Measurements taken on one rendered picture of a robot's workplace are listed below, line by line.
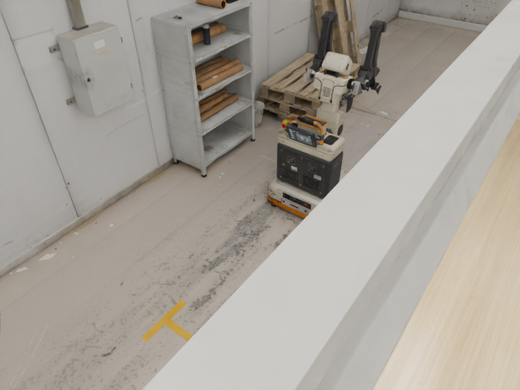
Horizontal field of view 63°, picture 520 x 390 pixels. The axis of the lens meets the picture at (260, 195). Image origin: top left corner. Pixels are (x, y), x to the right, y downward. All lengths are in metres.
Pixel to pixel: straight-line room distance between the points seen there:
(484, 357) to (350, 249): 1.99
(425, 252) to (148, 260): 3.38
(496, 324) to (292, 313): 2.17
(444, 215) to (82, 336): 3.11
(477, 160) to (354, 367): 0.36
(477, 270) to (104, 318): 2.53
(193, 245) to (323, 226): 3.46
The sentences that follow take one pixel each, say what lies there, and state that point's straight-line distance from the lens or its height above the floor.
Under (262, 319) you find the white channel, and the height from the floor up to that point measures 2.46.
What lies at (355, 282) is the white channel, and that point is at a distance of 0.31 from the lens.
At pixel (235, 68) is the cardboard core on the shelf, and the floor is 0.96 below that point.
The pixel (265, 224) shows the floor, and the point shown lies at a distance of 3.94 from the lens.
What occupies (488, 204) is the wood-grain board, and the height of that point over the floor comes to 0.90.
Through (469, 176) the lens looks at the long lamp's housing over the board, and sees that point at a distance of 0.60.
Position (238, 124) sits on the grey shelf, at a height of 0.15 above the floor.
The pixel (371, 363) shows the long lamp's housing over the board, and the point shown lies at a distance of 0.39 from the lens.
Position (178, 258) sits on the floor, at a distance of 3.71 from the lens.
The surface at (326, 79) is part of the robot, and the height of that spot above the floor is 1.21.
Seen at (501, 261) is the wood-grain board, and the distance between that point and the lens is 2.74.
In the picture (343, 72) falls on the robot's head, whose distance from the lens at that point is 3.64.
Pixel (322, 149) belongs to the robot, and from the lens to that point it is 3.51.
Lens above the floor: 2.70
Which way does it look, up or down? 39 degrees down
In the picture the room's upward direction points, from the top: 1 degrees counter-clockwise
